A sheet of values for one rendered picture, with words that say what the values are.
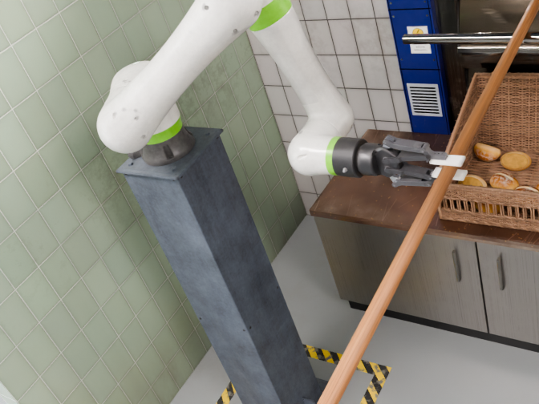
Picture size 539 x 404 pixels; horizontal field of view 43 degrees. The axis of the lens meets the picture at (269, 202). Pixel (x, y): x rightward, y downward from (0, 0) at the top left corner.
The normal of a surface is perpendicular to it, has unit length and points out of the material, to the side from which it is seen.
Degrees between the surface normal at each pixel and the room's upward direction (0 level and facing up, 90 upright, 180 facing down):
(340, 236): 90
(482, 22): 70
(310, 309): 0
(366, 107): 90
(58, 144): 90
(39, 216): 90
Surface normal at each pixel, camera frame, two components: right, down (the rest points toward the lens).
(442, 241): -0.50, 0.63
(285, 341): 0.83, 0.11
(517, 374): -0.29, -0.76
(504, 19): -0.57, 0.33
